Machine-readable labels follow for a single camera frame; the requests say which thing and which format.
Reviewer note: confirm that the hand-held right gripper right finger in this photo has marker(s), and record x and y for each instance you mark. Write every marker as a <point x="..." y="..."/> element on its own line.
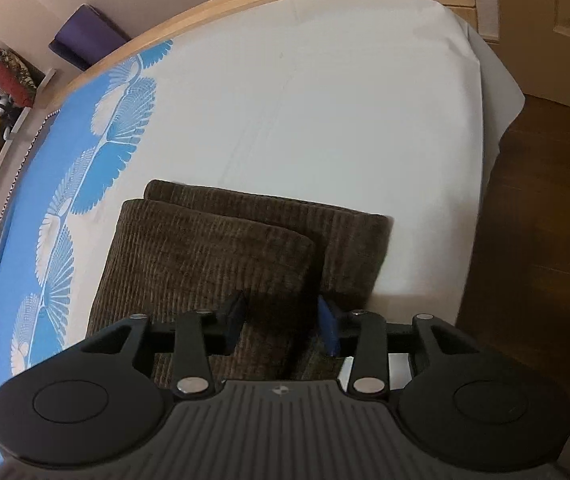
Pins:
<point x="327" y="325"/>

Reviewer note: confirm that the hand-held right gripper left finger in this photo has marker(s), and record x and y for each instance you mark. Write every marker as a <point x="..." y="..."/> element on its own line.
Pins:
<point x="235" y="320"/>

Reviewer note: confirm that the blue and white bedsheet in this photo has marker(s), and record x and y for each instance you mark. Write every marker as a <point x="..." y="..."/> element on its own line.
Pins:
<point x="315" y="125"/>

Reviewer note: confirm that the purple box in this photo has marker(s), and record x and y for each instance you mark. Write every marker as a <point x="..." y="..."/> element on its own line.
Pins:
<point x="87" y="35"/>

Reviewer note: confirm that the red patterned cushion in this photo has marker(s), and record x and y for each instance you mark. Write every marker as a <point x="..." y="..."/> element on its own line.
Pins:
<point x="12" y="75"/>

